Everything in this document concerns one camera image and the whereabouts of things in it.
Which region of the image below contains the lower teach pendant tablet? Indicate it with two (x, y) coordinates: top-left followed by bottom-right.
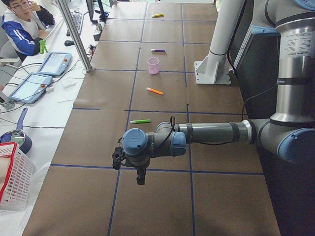
(8, 73), (52, 104)

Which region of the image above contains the orange highlighter pen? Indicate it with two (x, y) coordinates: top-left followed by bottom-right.
(146, 87), (163, 95)

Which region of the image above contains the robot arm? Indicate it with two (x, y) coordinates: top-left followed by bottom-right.
(112, 0), (315, 185)

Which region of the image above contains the pink mesh pen holder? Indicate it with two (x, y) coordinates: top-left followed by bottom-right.
(147, 57), (159, 75)

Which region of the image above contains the yellow highlighter pen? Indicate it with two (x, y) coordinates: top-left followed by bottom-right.
(152, 13), (164, 18)

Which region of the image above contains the purple highlighter pen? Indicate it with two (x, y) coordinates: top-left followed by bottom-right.
(151, 49), (166, 53)

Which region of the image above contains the aluminium frame post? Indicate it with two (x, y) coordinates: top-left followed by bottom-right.
(56, 0), (92, 72)

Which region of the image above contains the white red plastic basket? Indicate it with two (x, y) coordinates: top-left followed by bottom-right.
(0, 142), (34, 216)

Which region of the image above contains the black keyboard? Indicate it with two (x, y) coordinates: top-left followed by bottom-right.
(70, 12), (84, 35)

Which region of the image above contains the green highlighter pen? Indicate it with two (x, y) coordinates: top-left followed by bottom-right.
(129, 119), (151, 124)

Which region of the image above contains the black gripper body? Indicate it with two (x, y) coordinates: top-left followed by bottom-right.
(131, 158), (150, 175)

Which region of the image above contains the white mounting pole with base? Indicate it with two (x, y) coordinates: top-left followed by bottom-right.
(194, 0), (245, 85)

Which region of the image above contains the person in blue jacket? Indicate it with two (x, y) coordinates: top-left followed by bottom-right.
(1, 0), (55, 61)

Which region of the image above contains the black computer mouse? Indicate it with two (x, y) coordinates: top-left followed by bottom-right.
(64, 40), (74, 47)

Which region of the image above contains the blue handled pan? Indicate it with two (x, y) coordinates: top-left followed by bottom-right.
(0, 108), (32, 154)

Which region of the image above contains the teach pendant tablet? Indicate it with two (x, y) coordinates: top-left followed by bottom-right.
(37, 52), (72, 76)
(8, 73), (52, 104)

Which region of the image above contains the upper teach pendant tablet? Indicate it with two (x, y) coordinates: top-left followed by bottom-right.
(37, 52), (72, 76)

